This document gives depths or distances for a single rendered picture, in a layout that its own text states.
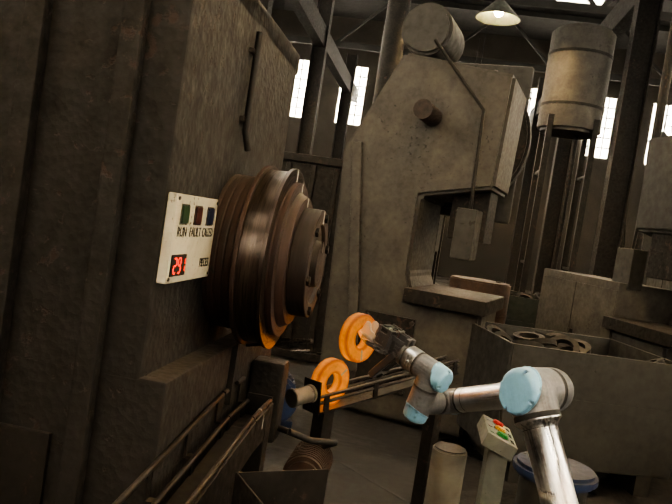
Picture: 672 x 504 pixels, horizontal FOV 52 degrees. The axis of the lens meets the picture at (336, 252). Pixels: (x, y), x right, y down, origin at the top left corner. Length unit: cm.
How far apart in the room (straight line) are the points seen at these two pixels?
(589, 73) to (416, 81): 625
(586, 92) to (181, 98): 938
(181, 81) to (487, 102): 320
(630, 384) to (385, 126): 212
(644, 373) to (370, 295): 167
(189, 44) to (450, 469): 165
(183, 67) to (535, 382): 108
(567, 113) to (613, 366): 681
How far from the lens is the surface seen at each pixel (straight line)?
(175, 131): 139
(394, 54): 997
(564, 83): 1056
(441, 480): 249
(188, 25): 142
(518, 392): 178
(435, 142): 444
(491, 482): 254
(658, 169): 534
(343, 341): 217
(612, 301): 549
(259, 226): 160
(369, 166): 454
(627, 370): 406
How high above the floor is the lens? 123
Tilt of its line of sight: 3 degrees down
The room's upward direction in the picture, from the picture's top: 9 degrees clockwise
